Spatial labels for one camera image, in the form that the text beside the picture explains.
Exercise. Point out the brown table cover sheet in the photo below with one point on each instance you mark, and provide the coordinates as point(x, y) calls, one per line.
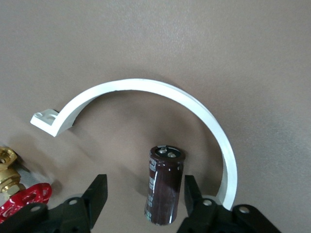
point(145, 36)

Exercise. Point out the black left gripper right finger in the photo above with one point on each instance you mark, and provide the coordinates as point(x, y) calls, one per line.
point(196, 208)

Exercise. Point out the white half-round pipe clamp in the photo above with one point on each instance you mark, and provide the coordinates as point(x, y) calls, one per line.
point(145, 85)

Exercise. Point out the long dark electrolytic capacitor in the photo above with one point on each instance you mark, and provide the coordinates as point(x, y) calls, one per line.
point(165, 184)

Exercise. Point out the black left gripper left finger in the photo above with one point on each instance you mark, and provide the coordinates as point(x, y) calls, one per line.
point(94, 201)

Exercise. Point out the brass valve red handwheel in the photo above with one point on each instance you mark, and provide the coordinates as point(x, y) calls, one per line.
point(24, 194)

